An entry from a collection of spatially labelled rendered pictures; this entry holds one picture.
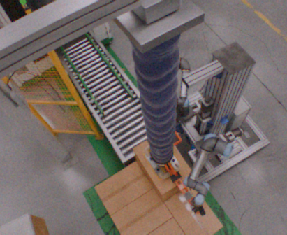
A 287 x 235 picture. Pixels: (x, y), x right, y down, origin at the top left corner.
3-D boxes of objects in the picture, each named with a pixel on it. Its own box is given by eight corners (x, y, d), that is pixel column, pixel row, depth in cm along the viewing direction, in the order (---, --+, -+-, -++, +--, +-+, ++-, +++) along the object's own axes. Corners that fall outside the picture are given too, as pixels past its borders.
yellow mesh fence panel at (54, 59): (50, 136, 403) (-38, 43, 216) (52, 131, 407) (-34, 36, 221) (102, 140, 393) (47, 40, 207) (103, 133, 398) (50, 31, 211)
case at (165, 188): (136, 159, 318) (132, 148, 282) (163, 143, 325) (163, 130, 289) (162, 201, 292) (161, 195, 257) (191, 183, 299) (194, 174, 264)
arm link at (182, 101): (192, 59, 261) (188, 107, 259) (181, 59, 262) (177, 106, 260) (193, 57, 249) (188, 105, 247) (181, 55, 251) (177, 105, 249)
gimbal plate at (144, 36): (105, 13, 109) (103, 3, 105) (162, -13, 115) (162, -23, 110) (142, 54, 97) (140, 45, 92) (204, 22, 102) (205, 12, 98)
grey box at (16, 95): (21, 100, 259) (5, 83, 232) (25, 97, 260) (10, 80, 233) (26, 113, 250) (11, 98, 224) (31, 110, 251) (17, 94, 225)
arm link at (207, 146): (204, 133, 206) (181, 185, 214) (217, 138, 203) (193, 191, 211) (206, 131, 217) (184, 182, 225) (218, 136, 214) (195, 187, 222)
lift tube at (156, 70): (140, 132, 217) (114, 9, 106) (164, 117, 222) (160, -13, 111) (156, 154, 207) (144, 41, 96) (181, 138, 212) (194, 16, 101)
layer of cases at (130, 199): (102, 194, 342) (93, 187, 306) (163, 154, 360) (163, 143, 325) (150, 276, 292) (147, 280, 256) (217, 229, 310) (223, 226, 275)
